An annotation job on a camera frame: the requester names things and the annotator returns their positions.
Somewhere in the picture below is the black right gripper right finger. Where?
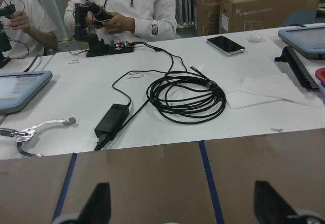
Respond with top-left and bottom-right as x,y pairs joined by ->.
253,180 -> 304,223

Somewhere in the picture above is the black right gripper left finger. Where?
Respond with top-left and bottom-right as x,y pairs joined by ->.
77,182 -> 111,223

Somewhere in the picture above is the black power adapter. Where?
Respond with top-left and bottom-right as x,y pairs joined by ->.
94,104 -> 129,140

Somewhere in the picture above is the metal grabber claw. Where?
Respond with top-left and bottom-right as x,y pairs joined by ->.
1,117 -> 76,157

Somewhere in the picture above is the white paper sheet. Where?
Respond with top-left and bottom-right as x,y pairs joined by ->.
224,73 -> 324,109

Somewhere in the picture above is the teach pendant tablet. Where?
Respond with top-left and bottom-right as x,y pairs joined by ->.
278,25 -> 324,59
1,71 -> 53,115

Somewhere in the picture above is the black bar tool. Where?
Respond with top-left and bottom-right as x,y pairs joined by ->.
274,46 -> 319,89

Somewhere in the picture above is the black smartphone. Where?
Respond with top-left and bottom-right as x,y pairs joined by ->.
207,36 -> 245,56

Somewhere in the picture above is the person in white shirt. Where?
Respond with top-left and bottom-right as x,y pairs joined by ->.
1,0 -> 58,59

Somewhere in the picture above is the cardboard box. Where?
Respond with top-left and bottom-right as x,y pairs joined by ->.
193,0 -> 320,36

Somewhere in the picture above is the person in white hoodie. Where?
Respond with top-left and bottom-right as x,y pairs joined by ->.
64,0 -> 177,43

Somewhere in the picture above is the coiled black cable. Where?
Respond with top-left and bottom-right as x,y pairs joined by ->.
146,65 -> 226,126

